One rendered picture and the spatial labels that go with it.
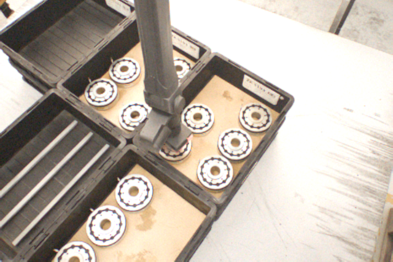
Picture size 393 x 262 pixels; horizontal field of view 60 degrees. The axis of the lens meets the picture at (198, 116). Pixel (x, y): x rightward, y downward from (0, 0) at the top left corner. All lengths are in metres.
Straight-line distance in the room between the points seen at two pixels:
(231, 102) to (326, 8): 1.75
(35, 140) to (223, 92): 0.60
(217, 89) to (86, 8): 0.61
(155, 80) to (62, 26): 0.74
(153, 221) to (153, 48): 0.51
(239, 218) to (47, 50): 0.87
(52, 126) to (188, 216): 0.51
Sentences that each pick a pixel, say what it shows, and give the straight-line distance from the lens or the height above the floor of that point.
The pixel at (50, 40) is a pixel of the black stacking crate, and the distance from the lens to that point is 1.36.
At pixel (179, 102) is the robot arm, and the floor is 1.13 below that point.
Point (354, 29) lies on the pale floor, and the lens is 2.68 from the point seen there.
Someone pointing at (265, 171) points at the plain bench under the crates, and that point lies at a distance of 1.17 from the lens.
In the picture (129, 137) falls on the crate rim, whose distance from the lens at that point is 0.96.
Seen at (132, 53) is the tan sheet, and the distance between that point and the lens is 1.24.
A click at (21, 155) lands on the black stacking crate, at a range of 1.15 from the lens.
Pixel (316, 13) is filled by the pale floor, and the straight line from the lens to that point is 2.69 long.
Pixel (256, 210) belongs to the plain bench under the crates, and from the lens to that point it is 1.13.
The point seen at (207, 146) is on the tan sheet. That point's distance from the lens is 1.04.
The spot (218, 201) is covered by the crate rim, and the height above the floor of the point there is 0.93.
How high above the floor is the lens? 1.78
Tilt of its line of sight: 61 degrees down
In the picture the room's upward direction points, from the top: 2 degrees clockwise
